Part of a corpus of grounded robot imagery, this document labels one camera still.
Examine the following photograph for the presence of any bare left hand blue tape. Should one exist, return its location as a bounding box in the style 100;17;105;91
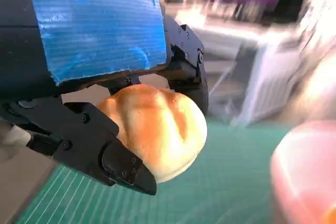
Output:
0;0;210;196

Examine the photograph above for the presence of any pink bowl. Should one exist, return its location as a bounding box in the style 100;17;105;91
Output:
270;120;336;224

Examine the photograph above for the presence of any long twisted orange bread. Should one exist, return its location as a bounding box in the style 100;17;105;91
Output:
321;205;336;224

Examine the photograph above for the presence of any green cutting mat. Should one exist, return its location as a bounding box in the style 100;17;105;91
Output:
15;118;295;224

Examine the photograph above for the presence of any round bread bun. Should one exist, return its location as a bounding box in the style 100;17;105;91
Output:
97;83;208;184

